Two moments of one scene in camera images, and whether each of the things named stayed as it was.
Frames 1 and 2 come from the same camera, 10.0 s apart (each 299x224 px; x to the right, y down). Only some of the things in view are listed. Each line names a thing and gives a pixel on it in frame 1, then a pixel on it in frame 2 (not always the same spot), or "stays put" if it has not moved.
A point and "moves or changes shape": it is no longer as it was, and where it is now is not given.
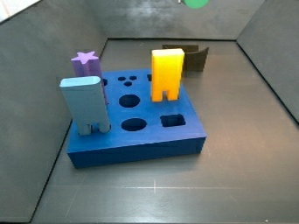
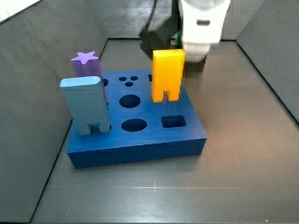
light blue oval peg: (86, 99) stays put
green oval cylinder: (195, 3) moves or changes shape
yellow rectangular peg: (166, 73) stays put
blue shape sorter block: (147, 129) stays put
